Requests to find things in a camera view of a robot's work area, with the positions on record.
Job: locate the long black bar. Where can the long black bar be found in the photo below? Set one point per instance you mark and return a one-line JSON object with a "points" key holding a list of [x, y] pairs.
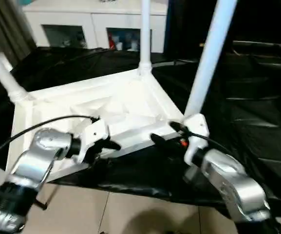
{"points": [[264, 44]]}

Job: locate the black work table leg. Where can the black work table leg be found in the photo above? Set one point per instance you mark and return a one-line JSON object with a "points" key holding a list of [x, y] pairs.
{"points": [[44, 206]]}

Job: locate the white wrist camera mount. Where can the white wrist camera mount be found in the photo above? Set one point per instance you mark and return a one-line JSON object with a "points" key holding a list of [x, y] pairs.
{"points": [[198, 124], [95, 131]]}

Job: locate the grey curtain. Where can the grey curtain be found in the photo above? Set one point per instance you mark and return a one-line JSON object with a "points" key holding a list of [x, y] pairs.
{"points": [[8, 29]]}

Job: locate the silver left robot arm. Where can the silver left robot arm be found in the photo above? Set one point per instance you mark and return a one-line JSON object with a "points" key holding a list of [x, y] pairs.
{"points": [[40, 151]]}

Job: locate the black mat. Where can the black mat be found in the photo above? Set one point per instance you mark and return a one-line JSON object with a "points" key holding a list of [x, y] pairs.
{"points": [[240, 109]]}

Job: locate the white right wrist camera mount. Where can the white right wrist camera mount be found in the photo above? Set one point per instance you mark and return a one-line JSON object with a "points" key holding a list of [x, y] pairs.
{"points": [[198, 124]]}

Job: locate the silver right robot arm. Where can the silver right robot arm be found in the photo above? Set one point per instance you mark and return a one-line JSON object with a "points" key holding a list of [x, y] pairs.
{"points": [[232, 175]]}

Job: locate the white cabinet with glass doors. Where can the white cabinet with glass doors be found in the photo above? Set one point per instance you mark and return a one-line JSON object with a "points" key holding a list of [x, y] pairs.
{"points": [[94, 19]]}

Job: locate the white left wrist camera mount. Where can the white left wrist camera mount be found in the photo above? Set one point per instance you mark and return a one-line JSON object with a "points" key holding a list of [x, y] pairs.
{"points": [[95, 131]]}

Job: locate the white plastic table top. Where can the white plastic table top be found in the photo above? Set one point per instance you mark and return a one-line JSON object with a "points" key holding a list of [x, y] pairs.
{"points": [[81, 109]]}

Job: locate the small red item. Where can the small red item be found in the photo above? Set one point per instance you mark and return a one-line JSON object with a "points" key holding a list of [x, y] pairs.
{"points": [[111, 42]]}

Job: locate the dark patterned small object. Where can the dark patterned small object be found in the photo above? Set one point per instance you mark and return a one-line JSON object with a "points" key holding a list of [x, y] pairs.
{"points": [[105, 0]]}

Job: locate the small tan tag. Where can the small tan tag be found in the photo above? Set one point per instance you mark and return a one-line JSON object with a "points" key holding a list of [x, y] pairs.
{"points": [[201, 45]]}

